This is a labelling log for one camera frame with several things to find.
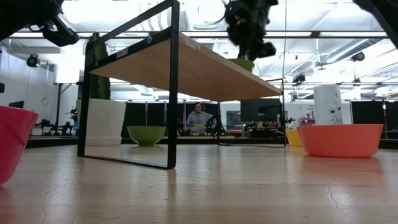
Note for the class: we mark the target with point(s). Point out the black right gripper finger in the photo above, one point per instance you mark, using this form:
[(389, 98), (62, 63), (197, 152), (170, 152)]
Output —
[(267, 49), (248, 53)]

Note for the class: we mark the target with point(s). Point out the green plastic bowl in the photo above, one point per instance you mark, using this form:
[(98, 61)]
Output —
[(146, 135), (244, 64)]

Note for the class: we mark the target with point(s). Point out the yellow plastic bowl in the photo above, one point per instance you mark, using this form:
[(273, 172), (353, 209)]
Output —
[(293, 138)]

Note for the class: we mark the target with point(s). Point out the orange plastic bowl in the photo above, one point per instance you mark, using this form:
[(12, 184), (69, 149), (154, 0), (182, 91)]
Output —
[(340, 140)]

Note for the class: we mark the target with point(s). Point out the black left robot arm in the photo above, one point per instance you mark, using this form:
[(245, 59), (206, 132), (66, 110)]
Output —
[(18, 15)]

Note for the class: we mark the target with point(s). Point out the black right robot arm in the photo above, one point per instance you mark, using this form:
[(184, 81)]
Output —
[(388, 15)]

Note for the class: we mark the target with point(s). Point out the black background robot arm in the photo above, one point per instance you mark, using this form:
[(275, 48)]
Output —
[(63, 127)]

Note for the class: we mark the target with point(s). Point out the black computer monitor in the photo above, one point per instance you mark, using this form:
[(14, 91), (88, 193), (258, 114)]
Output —
[(259, 110)]

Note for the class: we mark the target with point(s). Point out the green cactus plant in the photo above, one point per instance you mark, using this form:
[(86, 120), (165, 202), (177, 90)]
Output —
[(101, 87)]

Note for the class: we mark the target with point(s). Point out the white cylindrical device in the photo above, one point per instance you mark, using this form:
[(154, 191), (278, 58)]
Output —
[(326, 105)]

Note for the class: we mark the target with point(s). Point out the red storage shelf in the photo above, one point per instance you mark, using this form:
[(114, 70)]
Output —
[(308, 121)]

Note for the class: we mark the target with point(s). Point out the person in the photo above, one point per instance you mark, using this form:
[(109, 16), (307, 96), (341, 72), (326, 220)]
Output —
[(199, 119)]

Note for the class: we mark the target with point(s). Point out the white planter pot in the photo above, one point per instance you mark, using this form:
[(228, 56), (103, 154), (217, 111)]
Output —
[(104, 121)]

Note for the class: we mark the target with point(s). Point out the black room divider panel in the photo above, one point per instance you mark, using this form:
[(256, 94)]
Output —
[(136, 115), (368, 115)]

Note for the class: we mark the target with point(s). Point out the red plastic bowl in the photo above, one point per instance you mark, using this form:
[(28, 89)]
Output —
[(14, 140)]

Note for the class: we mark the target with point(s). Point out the black ceiling camera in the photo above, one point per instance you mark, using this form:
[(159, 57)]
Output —
[(358, 56), (32, 61), (299, 79)]

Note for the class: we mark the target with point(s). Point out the black frame wooden shelf rack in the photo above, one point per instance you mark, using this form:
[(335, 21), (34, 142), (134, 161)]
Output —
[(199, 71)]

